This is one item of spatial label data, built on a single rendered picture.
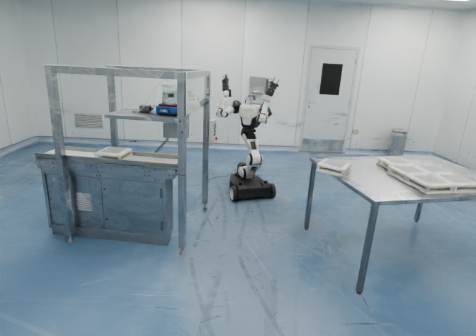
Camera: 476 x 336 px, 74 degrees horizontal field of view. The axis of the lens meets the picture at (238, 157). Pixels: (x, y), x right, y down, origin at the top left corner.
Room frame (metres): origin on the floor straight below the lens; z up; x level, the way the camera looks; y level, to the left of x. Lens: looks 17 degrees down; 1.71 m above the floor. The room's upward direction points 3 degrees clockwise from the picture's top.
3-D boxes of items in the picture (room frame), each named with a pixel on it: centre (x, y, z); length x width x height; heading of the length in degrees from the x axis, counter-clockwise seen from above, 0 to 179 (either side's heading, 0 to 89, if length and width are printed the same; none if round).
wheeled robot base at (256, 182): (4.09, -0.14, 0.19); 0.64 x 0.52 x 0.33; 18
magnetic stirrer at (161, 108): (2.77, 0.61, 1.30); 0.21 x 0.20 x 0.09; 174
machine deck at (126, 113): (2.73, 0.79, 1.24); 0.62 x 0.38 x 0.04; 84
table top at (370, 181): (2.78, -1.60, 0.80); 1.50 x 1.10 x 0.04; 103
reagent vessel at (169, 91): (2.76, 0.61, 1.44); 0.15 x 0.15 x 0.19
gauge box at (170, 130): (2.85, 0.58, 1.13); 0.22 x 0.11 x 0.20; 84
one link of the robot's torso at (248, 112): (4.15, -0.15, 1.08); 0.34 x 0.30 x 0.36; 62
